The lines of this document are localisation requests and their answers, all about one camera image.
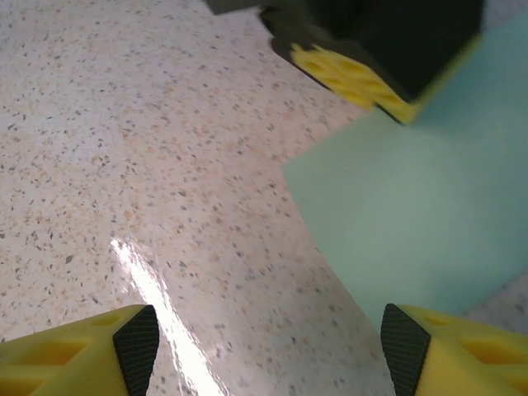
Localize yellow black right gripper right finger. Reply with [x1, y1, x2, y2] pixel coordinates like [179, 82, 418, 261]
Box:
[379, 303, 528, 396]

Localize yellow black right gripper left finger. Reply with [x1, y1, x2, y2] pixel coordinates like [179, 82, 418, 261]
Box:
[0, 304, 160, 396]

